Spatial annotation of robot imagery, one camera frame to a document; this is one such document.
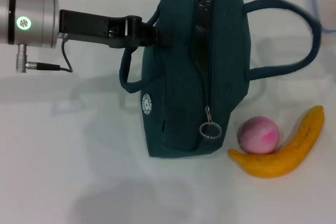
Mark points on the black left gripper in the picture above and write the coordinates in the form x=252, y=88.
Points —
x=86, y=28

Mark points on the dark teal insulated lunch bag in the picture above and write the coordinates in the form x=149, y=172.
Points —
x=173, y=82

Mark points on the pink peach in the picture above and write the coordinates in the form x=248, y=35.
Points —
x=257, y=134

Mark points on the yellow banana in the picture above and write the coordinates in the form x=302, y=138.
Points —
x=270, y=166

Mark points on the clear plastic container blue lid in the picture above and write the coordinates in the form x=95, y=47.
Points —
x=326, y=6

